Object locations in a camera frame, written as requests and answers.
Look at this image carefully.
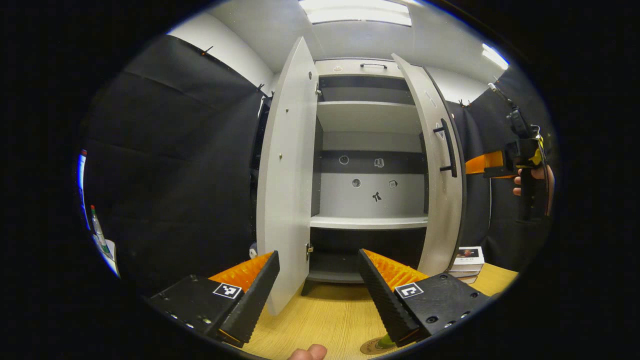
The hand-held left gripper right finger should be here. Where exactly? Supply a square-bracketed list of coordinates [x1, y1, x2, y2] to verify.
[356, 248, 492, 348]

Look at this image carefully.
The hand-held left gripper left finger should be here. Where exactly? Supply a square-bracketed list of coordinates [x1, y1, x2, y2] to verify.
[146, 251, 281, 348]

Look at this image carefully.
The round brown coaster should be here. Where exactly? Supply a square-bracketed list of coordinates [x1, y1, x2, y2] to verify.
[360, 337, 397, 356]

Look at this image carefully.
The white cabinet door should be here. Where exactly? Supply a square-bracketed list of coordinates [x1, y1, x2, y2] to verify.
[256, 36, 320, 317]
[391, 53, 467, 277]

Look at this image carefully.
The white grey cabinet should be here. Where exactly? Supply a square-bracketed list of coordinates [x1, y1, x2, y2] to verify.
[300, 58, 431, 297]

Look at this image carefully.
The clear bottle red cap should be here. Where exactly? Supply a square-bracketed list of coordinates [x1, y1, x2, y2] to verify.
[90, 205, 110, 256]

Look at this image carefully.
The white book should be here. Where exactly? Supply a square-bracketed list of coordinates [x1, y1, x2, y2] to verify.
[447, 264, 484, 285]

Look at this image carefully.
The white book portrait cover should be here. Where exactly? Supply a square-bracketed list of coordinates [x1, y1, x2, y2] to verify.
[451, 246, 485, 267]

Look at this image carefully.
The ceiling light panel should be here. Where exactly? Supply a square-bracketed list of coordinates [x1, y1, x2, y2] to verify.
[481, 43, 510, 71]
[299, 0, 413, 27]

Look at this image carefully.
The white paper sheet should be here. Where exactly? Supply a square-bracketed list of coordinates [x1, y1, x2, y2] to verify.
[92, 235, 121, 277]

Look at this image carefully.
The black door handle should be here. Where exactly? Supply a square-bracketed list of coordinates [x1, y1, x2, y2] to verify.
[433, 118, 458, 178]

